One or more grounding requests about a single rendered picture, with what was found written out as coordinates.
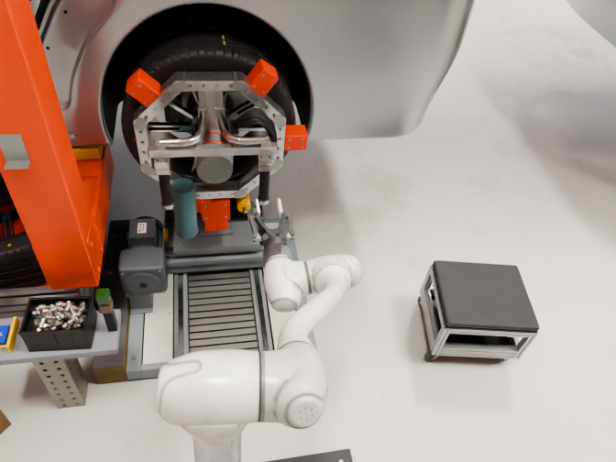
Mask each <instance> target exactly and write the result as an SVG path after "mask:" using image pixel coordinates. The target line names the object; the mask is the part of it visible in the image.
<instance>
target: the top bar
mask: <svg viewBox="0 0 616 462"><path fill-rule="evenodd" d="M277 153H278V146H277V142H270V148H262V147H261V146H260V145H239V144H235V143H228V144H194V145H190V146H185V147H166V150H156V149H155V146H148V157H149V158H178V157H207V156H237V155H267V154H277Z"/></svg>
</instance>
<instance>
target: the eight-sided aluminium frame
mask: <svg viewBox="0 0 616 462"><path fill-rule="evenodd" d="M203 84H204V85H203ZM216 84H217V85H216ZM229 84H231V85H229ZM215 90H223V91H239V92H241V93H242V94H243V95H244V96H245V97H246V98H247V99H248V100H249V101H250V102H251V103H253V104H254V105H255V106H256V107H257V108H259V109H261V110H263V111H264V112H265V114H266V115H267V116H268V117H269V118H270V119H271V120H272V121H273V124H274V126H275V129H276V134H277V138H278V141H277V146H278V153H277V154H272V158H273V169H272V171H271V172H270V174H269V176H270V175H271V174H273V173H274V172H275V171H278V170H279V169H280V168H281V167H282V163H283V151H284V139H285V127H286V116H285V113H284V110H283V109H282V108H281V107H280V105H279V104H277V103H275V102H274V101H273V100H272V99H271V98H270V97H269V96H268V95H267V94H266V95H265V96H264V97H262V96H260V95H259V94H258V93H256V92H254V91H253V90H251V89H249V81H248V76H246V75H245V74H244V73H243V72H242V71H176V72H175V73H173V74H172V76H170V78H169V79H168V80H167V81H166V82H165V83H164V84H162V85H161V87H160V95H159V97H158V98H157V99H156V100H155V101H154V102H153V103H152V104H151V105H150V106H149V107H146V106H144V105H143V104H142V105H141V106H139V107H138V109H137V110H136V111H135V112H134V118H133V124H134V129H135V134H136V140H137V149H138V155H139V160H140V167H141V170H142V171H143V172H144V173H146V174H147V175H148V176H150V177H151V178H153V179H154V180H156V181H158V182H160V181H159V175H156V173H155V167H154V159H153V158H149V154H148V146H150V140H149V129H148V122H149V121H150V120H151V119H153V118H154V117H155V116H156V115H157V114H158V113H159V112H160V111H161V110H162V109H163V108H164V107H165V106H166V105H168V104H169V103H170V102H171V101H172V100H173V99H174V98H175V97H176V96H177V95H178V94H179V93H180V92H198V91H215ZM179 178H182V177H181V176H180V175H178V174H177V173H175V172H174V171H171V175H170V184H171V183H172V182H173V181H175V180H177V179H179ZM194 185H195V186H194V190H195V197H196V199H217V198H238V197H244V196H245V195H247V194H248V193H249V192H250V191H252V190H253V189H254V188H255V187H257V186H258V185H259V170H258V165H257V166H256V167H255V168H253V169H252V170H251V171H249V172H248V173H247V174H246V175H244V176H243V177H242V178H241V179H239V180H238V181H224V182H221V183H208V182H195V183H194Z"/></svg>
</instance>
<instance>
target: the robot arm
mask: <svg viewBox="0 0 616 462"><path fill-rule="evenodd" d="M278 209H279V214H280V218H281V220H280V224H279V227H278V228H275V229H268V227H267V226H266V225H265V224H264V223H263V221H262V220H261V218H260V210H259V199H256V208H254V215H250V216H249V223H250V226H251V230H252V233H253V242H257V240H258V241H261V242H262V243H263V247H264V252H263V261H264V269H265V271H264V286H265V291H266V294H267V296H268V299H269V303H270V305H271V307H272V308H273V309H274V310H275V311H277V312H280V313H290V312H292V311H294V310H296V309H297V307H298V306H299V304H300V302H301V300H302V297H303V296H305V295H308V294H314V293H318V295H316V296H315V297H314V298H313V299H311V300H310V301H309V302H308V303H307V304H305V305H304V306H303V307H302V308H301V309H299V310H298V311H297V312H296V313H294V314H293V315H292V316H291V317H290V318H289V319H288V320H287V321H286V323H285V324H284V326H283V327H282V329H281V330H280V335H279V339H278V344H277V347H276V350H274V351H248V350H243V349H219V350H205V351H197V352H192V353H189V354H185V355H182V356H179V357H176V358H174V359H172V360H170V361H168V362H167V364H165V365H164V366H162V367H161V369H160V370H159V378H158V385H157V392H156V402H155V407H156V410H157V412H158V413H159V416H160V417H161V418H162V419H163V420H165V421H166V422H168V423H170V424H173V425H178V426H181V427H182V428H183V429H184V430H185V431H186V432H187V433H188V434H189V435H190V436H191V437H192V440H193V452H194V462H241V437H242V431H243V430H244V428H245V427H246V426H247V425H248V424H251V423H281V424H283V425H285V426H288V427H290V428H293V429H305V428H308V427H311V426H313V425H314V424H316V423H317V422H318V421H319V419H320V418H321V416H322V415H323V412H324V410H325V405H326V399H327V393H328V381H327V375H326V371H325V364H324V362H323V360H322V359H321V358H320V356H319V354H318V352H317V350H316V348H315V347H314V345H313V344H312V343H311V341H310V340H309V338H308V337H307V336H308V335H309V334H310V333H311V331H312V330H313V329H314V328H315V327H316V326H317V325H318V324H319V323H320V322H321V321H322V320H323V319H324V318H325V317H326V316H327V315H328V314H329V313H330V312H331V311H332V310H333V309H334V308H335V307H336V306H337V305H338V304H339V303H340V302H341V301H342V299H343V297H344V295H345V293H346V292H347V290H348V289H350V288H352V287H354V286H356V285H357V284H358V283H360V281H361V279H362V277H363V268H362V265H361V263H360V261H359V260H358V259H357V258H356V257H354V256H351V255H346V254H336V255H329V256H323V257H319V258H312V259H309V260H305V261H293V260H292V254H291V250H290V249H289V248H288V246H287V239H289V238H290V239H294V235H295V233H294V231H293V230H292V214H286V212H285V207H284V206H281V199H280V198H278ZM286 219H288V230H289V232H288V235H285V234H284V233H283V232H282V229H283V226H284V223H285V220H286ZM255 222H256V223H257V225H258V227H259V228H260V230H261V231H262V232H263V236H260V235H259V233H258V230H257V228H256V224H255Z"/></svg>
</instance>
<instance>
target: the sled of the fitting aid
mask: <svg viewBox="0 0 616 462"><path fill-rule="evenodd" d="M259 210H260V218H261V220H262V221H263V223H264V224H266V222H265V216H264V211H263V205H262V204H261V205H260V206H259ZM257 226H258V225H257ZM258 234H259V235H260V236H261V237H262V236H263V232H262V231H261V230H260V228H259V226H258ZM164 252H165V256H166V261H167V268H168V273H181V272H194V271H207V270H231V269H244V268H257V267H264V261H263V252H264V247H263V243H262V242H261V241H259V250H254V251H240V252H226V253H212V254H198V255H184V256H174V253H173V209H170V210H165V214H164Z"/></svg>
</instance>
